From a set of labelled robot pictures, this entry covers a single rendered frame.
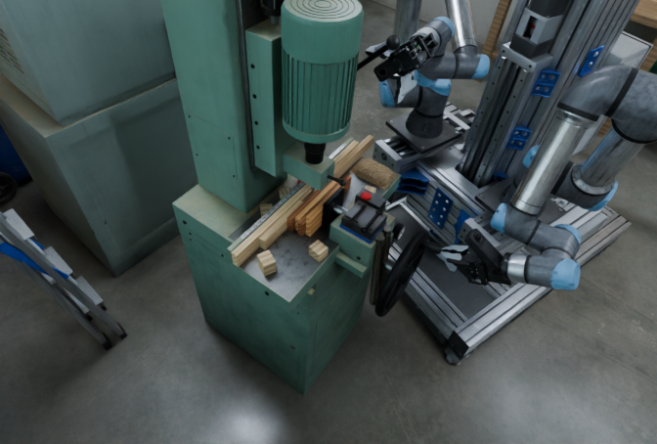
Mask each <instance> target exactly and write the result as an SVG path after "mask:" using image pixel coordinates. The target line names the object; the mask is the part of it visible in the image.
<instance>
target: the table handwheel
mask: <svg viewBox="0 0 657 444"><path fill-rule="evenodd" d="M423 240H427V241H429V234H428V232H427V231H425V230H421V231H418V232H417V233H416V234H415V235H414V236H413V237H412V238H411V240H410V241H409V242H408V244H407V245H406V246H405V248H404V249H403V251H402V252H401V254H400V256H399V257H398V259H397V260H396V262H395V261H393V260H391V259H389V258H388V260H386V261H381V268H382V269H384V270H386V271H387V272H389V275H388V276H387V278H386V280H385V282H384V284H383V286H382V289H381V291H380V293H379V296H378V298H377V301H376V304H375V308H374V311H375V314H376V315H377V316H378V317H383V316H385V315H386V314H387V313H388V312H389V311H390V310H391V309H392V308H393V306H394V305H395V304H396V302H397V301H398V299H399V298H400V296H401V295H402V293H403V292H404V290H405V288H406V287H407V285H408V283H409V282H410V280H411V278H412V276H413V275H414V273H415V271H416V268H417V266H418V264H419V262H420V260H421V258H422V257H423V255H424V252H425V250H426V247H425V246H424V245H422V242H423ZM412 255H413V256H412ZM410 258H411V259H410Z"/></svg>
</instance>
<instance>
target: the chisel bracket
mask: <svg viewBox="0 0 657 444"><path fill-rule="evenodd" d="M334 165H335V161H334V160H333V159H331V158H329V157H327V156H325V155H324V160H323V161H322V162H321V163H319V164H311V163H309V162H307V161H306V159H305V148H304V145H302V144H300V143H299V142H296V143H295V144H294V145H293V146H291V147H290V148H289V149H288V150H286V151H285V152H284V153H283V171H284V172H286V173H288V174H290V175H291V176H293V177H295V178H297V179H299V180H300V181H302V182H304V183H306V184H308V185H310V186H311V187H313V188H315V189H317V190H319V191H320V190H321V189H322V188H323V187H324V186H326V185H327V184H328V183H329V182H330V181H331V180H330V179H329V178H327V177H328V175H330V176H332V177H333V174H334Z"/></svg>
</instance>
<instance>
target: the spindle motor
mask: <svg viewBox="0 0 657 444"><path fill-rule="evenodd" d="M363 20H364V10H363V8H362V5H361V3H360V2H359V1H358V0H284V2H283V4H282V6H281V21H282V90H283V126H284V129H285V131H286V132H287V133H288V134H289V135H291V136H292V137H294V138H295V139H298V140H300V141H303V142H307V143H313V144H323V143H329V142H333V141H336V140H338V139H340V138H342V137H343V136H344V135H345V134H346V133H347V132H348V130H349V128H350V121H351V112H352V106H353V98H354V90H355V82H356V74H357V66H358V59H359V50H360V44H361V36H362V28H363Z"/></svg>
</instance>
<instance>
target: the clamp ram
mask: <svg viewBox="0 0 657 444"><path fill-rule="evenodd" d="M344 190H345V189H344V188H342V187H340V188H339V189H338V190H337V191H336V192H335V193H334V194H333V195H332V196H331V197H330V198H329V199H328V200H327V201H326V202H325V203H324V204H323V216H322V225H323V226H325V227H326V225H327V224H328V223H329V222H330V221H331V220H332V219H333V218H334V216H335V215H336V214H338V215H340V214H341V213H342V212H344V213H346V212H347V211H348V210H347V209H346V208H344V207H342V205H343V197H344Z"/></svg>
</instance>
